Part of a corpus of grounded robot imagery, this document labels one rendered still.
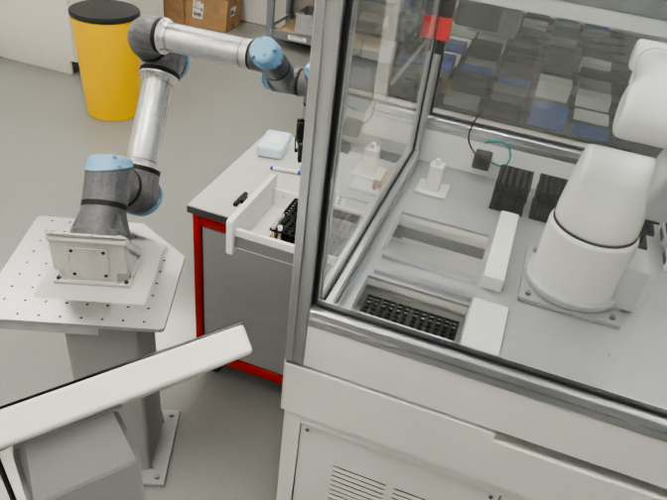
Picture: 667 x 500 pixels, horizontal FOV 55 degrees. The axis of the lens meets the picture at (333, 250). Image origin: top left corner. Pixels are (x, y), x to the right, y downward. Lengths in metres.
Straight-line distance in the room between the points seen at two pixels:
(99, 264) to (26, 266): 0.23
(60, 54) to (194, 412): 3.32
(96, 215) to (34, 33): 3.59
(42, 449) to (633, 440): 0.93
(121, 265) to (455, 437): 0.92
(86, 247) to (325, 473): 0.79
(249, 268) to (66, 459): 1.19
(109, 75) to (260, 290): 2.41
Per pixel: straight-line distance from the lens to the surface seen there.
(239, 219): 1.72
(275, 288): 2.10
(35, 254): 1.91
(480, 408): 1.22
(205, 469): 2.28
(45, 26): 5.14
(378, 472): 1.45
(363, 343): 1.18
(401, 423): 1.29
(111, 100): 4.32
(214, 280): 2.21
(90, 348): 1.90
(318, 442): 1.44
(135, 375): 0.93
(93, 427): 1.04
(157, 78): 1.95
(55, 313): 1.71
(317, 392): 1.31
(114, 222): 1.73
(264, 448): 2.32
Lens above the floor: 1.86
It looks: 36 degrees down
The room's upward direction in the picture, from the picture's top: 7 degrees clockwise
